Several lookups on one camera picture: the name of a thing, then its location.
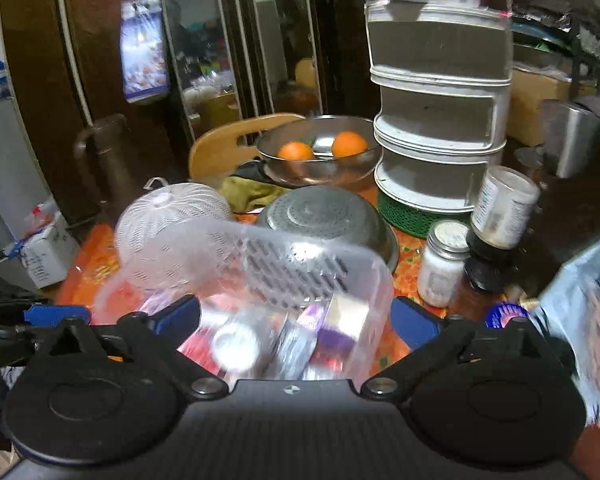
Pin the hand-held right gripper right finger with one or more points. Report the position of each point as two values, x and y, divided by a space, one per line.
412 322

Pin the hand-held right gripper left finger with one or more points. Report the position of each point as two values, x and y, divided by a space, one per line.
175 312

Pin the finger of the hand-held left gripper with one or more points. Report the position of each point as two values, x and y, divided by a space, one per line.
55 315

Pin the pile of tissue packets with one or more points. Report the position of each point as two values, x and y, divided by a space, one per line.
280 340

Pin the clear plastic slotted basket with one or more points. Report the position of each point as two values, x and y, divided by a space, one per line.
280 270

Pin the white powder jar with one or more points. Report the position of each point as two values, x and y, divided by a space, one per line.
442 265

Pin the white cardboard box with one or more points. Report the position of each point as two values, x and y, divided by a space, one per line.
47 250

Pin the white mesh food cover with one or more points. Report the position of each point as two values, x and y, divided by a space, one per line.
170 230

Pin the dark sauce jar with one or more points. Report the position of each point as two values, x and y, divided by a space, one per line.
482 272

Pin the blue capped small bottle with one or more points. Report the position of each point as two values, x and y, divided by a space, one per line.
505 315

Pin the green plastic basket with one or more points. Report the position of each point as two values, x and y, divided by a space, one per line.
415 217

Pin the steel colander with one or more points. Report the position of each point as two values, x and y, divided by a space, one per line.
325 220

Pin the dark jar with white label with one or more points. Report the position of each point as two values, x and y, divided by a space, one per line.
502 210

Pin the olive green cloth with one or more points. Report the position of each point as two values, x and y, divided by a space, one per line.
252 190

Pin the brown thermos jug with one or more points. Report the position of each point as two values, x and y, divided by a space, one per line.
107 165

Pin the pale blue plastic bag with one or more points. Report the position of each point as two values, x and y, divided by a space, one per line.
580 310

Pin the wooden chair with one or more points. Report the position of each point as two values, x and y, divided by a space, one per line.
220 147

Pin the steel bowl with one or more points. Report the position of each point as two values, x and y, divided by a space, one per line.
320 160

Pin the orange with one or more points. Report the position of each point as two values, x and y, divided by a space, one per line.
296 151
349 144

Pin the grey tiered storage container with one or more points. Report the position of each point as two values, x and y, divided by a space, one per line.
435 110

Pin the steel pot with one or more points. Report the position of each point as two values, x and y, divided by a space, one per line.
577 135

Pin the brown cardboard box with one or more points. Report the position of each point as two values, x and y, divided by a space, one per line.
540 105

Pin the mirrored cabinet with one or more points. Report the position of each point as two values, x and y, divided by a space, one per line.
240 45

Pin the wall calendar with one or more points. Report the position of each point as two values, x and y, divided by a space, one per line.
144 50

